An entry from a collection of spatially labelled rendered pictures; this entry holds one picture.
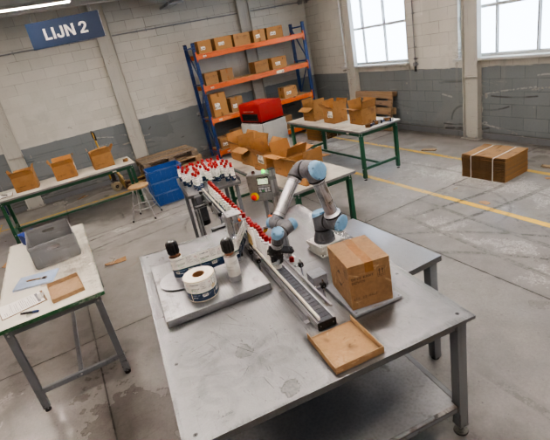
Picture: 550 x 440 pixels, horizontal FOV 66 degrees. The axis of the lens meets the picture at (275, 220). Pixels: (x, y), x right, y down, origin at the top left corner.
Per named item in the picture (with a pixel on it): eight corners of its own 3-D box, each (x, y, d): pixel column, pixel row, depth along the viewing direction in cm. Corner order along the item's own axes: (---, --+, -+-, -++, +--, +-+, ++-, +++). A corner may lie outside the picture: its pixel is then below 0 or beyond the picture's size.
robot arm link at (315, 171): (335, 221, 299) (306, 155, 272) (352, 224, 288) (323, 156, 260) (325, 232, 294) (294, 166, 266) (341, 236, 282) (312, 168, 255)
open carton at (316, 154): (279, 184, 478) (272, 152, 463) (314, 170, 501) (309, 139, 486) (299, 190, 447) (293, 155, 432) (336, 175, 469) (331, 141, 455)
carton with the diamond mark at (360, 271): (333, 285, 259) (326, 245, 249) (369, 273, 263) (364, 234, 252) (353, 311, 232) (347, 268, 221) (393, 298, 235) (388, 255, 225)
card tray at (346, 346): (307, 339, 221) (306, 333, 219) (351, 320, 228) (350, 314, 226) (336, 374, 194) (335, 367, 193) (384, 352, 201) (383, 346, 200)
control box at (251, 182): (255, 196, 300) (249, 171, 293) (278, 195, 295) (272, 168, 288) (250, 202, 291) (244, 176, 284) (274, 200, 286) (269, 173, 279)
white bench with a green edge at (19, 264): (39, 309, 484) (10, 246, 453) (106, 283, 512) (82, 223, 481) (39, 419, 323) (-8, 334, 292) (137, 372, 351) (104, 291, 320)
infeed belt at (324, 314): (233, 229, 370) (231, 225, 368) (242, 226, 372) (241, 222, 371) (320, 328, 225) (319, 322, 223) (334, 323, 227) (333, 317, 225)
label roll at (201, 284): (225, 286, 275) (220, 267, 270) (206, 305, 260) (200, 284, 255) (202, 282, 286) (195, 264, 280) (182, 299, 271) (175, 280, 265)
